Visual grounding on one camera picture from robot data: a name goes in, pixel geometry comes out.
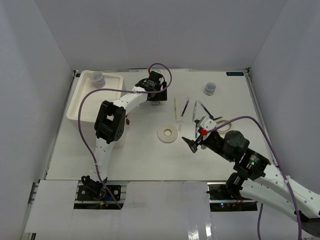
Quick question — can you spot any white three-drawer storage box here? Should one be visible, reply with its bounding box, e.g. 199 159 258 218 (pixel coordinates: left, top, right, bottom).
66 70 126 147

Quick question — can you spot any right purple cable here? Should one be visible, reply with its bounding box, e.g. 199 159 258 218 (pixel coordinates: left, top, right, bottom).
204 115 303 240

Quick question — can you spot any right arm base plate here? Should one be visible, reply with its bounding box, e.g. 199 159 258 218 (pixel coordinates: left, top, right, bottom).
207 184 258 213

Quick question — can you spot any light green pen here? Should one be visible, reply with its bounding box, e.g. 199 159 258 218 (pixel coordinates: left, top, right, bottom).
192 100 198 123

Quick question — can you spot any dark green pen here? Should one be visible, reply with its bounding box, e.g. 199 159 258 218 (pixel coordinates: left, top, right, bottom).
194 119 200 139

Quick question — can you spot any clear jar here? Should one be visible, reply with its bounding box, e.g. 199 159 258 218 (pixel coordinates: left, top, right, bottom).
151 101 161 106
90 71 106 89
204 82 217 96

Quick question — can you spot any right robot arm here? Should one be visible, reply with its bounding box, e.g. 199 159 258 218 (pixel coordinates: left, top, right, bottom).
183 130 320 237

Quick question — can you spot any beige thin tape roll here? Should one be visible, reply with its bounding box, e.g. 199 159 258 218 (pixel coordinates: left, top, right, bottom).
216 119 232 135

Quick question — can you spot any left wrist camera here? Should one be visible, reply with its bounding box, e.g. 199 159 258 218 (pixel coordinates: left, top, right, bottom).
147 70 164 85

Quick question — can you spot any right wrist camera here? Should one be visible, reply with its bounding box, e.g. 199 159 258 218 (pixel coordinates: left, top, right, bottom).
198 116 217 136

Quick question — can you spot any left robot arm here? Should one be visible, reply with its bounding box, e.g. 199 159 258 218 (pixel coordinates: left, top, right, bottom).
77 71 172 201

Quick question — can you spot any white wide tape roll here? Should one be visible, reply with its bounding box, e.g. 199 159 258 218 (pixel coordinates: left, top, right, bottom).
157 124 178 144

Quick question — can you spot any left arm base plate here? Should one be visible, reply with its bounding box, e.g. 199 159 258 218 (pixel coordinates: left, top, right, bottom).
73 185 127 210

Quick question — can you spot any blue pen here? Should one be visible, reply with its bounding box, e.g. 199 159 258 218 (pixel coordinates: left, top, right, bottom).
198 100 214 120

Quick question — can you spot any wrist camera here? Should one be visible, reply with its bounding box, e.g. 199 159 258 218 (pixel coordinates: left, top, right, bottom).
147 70 164 85
198 116 217 136

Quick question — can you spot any purple pen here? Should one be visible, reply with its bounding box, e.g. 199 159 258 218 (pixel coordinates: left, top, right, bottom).
180 97 191 117

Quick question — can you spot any blue table label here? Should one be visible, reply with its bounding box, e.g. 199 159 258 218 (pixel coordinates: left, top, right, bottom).
226 71 244 77

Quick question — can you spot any yellow highlighter pen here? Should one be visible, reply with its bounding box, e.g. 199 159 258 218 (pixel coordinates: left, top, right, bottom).
173 97 178 121

